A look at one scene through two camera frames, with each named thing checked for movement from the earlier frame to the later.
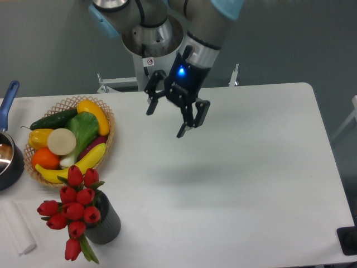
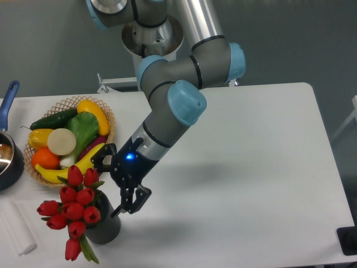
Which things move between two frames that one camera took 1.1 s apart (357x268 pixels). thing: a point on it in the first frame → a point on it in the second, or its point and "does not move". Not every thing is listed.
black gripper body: x=185 y=80 → x=129 y=167
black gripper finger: x=189 y=122 → x=128 y=204
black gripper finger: x=158 y=76 → x=110 y=149
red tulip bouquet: x=76 y=209 does not move
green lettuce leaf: x=85 y=126 does not move
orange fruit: x=46 y=159 does not move
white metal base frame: x=105 y=82 does not move
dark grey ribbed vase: x=108 y=228 does not move
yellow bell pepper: x=38 y=138 does not move
